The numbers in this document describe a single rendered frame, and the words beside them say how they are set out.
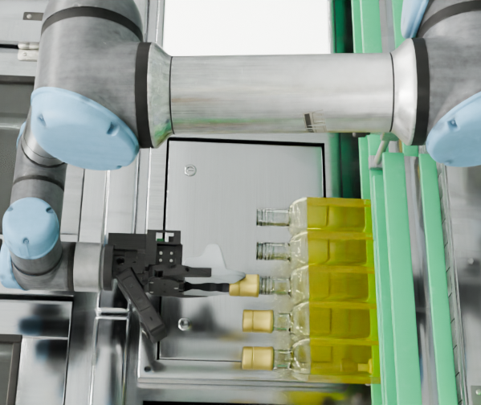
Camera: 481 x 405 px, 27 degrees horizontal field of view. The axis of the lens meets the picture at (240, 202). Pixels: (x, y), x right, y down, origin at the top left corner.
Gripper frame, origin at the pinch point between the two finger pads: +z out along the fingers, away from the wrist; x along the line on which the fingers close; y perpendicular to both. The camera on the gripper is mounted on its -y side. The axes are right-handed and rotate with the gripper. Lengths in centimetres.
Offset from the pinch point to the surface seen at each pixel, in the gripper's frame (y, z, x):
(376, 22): 47, 23, -4
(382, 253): 3.3, 21.5, -6.4
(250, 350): -10.8, 2.2, -1.5
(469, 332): -11.8, 30.7, -15.6
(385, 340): -10.2, 21.3, -6.4
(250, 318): -5.9, 2.1, -1.6
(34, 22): 58, -38, 15
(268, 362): -12.4, 4.8, -1.3
